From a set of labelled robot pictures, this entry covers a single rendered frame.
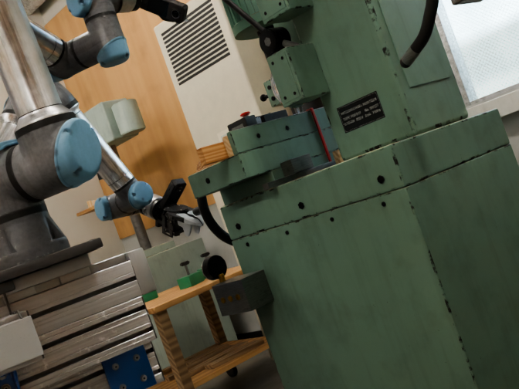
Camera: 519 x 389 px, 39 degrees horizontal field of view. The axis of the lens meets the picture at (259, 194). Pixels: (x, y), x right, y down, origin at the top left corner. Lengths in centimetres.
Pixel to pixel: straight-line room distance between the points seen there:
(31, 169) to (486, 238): 95
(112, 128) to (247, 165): 243
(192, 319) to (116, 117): 116
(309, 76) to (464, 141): 37
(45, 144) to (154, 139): 314
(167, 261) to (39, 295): 262
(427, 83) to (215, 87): 203
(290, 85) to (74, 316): 67
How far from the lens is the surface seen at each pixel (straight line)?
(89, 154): 140
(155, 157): 453
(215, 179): 177
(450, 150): 164
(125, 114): 400
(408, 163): 151
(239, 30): 191
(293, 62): 164
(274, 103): 192
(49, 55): 176
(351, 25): 164
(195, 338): 407
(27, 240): 144
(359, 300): 165
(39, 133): 139
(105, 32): 173
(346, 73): 166
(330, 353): 177
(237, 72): 345
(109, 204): 227
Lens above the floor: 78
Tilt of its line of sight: 1 degrees up
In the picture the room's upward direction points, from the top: 20 degrees counter-clockwise
